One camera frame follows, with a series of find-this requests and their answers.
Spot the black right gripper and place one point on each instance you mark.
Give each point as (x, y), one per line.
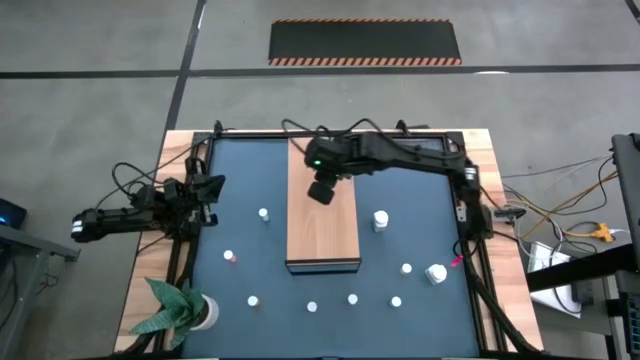
(325, 155)

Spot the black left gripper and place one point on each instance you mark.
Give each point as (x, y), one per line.
(197, 190)

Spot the clear blue-capped test tube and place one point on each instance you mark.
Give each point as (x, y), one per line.
(263, 214)

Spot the red pill bottle white cap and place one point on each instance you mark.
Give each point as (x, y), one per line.
(229, 255)

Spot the wooden shelf with black frame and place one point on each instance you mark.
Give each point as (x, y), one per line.
(320, 235)

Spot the white bottle with blue label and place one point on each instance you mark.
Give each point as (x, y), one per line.
(380, 219)

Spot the pink pill bottle white cap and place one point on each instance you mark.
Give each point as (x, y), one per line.
(253, 301)

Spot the orange pill bottle white cap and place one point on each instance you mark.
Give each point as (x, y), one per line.
(406, 269)

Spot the yellow pill bottle white cap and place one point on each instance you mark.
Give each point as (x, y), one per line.
(353, 299)

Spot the amber pill bottle white cap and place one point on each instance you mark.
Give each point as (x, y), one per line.
(312, 306)

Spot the large white medicine bottle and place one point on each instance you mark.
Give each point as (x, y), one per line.
(436, 273)

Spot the clear bottle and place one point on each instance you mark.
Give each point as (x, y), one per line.
(396, 301)

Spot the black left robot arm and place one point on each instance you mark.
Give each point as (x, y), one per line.
(115, 222)

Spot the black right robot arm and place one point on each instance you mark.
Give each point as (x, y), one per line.
(410, 150)

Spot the black floor mat striped edges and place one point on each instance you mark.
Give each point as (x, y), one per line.
(365, 42)

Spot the green plant in white pot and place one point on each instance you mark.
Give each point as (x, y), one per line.
(175, 307)

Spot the grey side table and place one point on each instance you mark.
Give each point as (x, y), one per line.
(30, 245)

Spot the black table edge clamp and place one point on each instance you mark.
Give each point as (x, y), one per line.
(510, 213)

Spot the black device with blue light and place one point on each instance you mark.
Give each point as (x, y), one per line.
(10, 214)

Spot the white paper box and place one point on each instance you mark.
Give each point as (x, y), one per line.
(550, 265)

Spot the black desk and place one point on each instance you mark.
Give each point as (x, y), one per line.
(575, 270)

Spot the yellow power splitter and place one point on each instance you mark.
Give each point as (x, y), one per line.
(604, 232)

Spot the grey computer case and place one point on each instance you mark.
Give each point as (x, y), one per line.
(627, 190)

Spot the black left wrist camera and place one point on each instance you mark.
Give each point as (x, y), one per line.
(176, 190)

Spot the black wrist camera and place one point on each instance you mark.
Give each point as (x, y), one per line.
(321, 192)
(176, 190)

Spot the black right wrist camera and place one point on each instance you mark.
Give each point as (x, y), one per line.
(321, 192)

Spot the black aluminium table frame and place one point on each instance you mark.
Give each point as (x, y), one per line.
(250, 134)

